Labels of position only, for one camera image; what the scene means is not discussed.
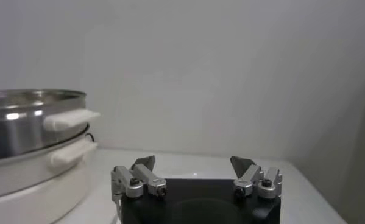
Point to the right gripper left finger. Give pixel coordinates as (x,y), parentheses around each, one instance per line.
(145,178)

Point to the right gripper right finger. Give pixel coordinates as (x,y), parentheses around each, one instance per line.
(250,175)

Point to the steel perforated steamer basket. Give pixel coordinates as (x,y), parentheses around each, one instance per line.
(17,131)

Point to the white electric pot base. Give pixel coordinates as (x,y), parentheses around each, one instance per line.
(33,188)

